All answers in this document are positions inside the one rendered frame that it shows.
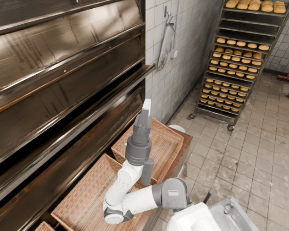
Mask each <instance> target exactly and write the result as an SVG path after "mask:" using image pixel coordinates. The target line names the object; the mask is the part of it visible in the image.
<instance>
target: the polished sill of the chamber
mask: <svg viewBox="0 0 289 231"><path fill-rule="evenodd" d="M140 89H141V85H140V84H137V85H136V86H135V87H134V88H132V89H131V90H130V91H129V92H128V93H126V94H125V95H124V96H123V97H122V98H120V99H119V100H118V101H117V102H116V103H115V104H114V105H112V106H111V107H110V108H109V109H108V110H107V111H105V112H104V113H103V114H102V115H101V116H99V117H98V118H97V119H96V120H95V121H93V122H92V123H91V124H90V125H89V126H88V127H86V128H85V129H84V130H83V131H82V132H80V133H79V134H78V135H77V136H76V137H75V138H74V139H72V140H71V141H70V142H69V143H68V144H67V145H65V146H64V147H63V148H62V149H61V150H59V151H58V152H57V153H56V154H55V155H53V156H52V157H51V158H50V159H49V160H48V161H46V162H45V163H44V164H43V165H42V166H40V167H39V168H38V169H37V170H36V171H35V172H34V173H32V174H31V175H30V176H29V177H28V178H27V179H25V180H24V181H23V182H22V183H21V184H19V185H18V186H17V187H16V188H15V189H13V190H12V191H11V192H10V193H9V194H7V195H6V196H5V197H4V198H3V199H2V200H0V216H1V215H2V214H3V213H4V212H5V211H6V210H7V209H8V208H10V207H11V206H12V205H13V204H14V203H15V202H16V201H17V200H18V199H19V198H20V197H21V196H23V195H24V194H25V193H26V192H27V191H28V190H29V189H30V188H32V187H33V186H34V185H35V184H36V183H37V182H38V181H39V180H40V179H42V178H43V177H44V176H45V175H46V174H47V173H48V172H49V171H50V170H52V169H53V168H54V167H55V166H56V165H57V164H58V163H59V162H61V161H62V160H63V159H64V158H65V157H66V156H67V155H68V154H69V153H71V152H72V151H73V150H74V149H75V148H76V147H77V146H78V145H79V144H80V143H81V142H82V141H84V140H85V139H86V138H87V137H88V136H89V135H90V134H91V133H93V132H94V131H95V130H96V129H97V128H98V127H99V126H100V125H101V124H103V123H104V122H105V121H106V120H107V119H108V118H109V117H110V116H112V115H113V114H114V113H115V112H116V111H117V110H118V109H119V108H121V107H122V106H123V105H124V104H125V103H126V102H127V101H128V100H129V99H131V98H132V97H133V96H134V95H135V94H136V93H137V92H138V91H139V90H140Z"/></svg>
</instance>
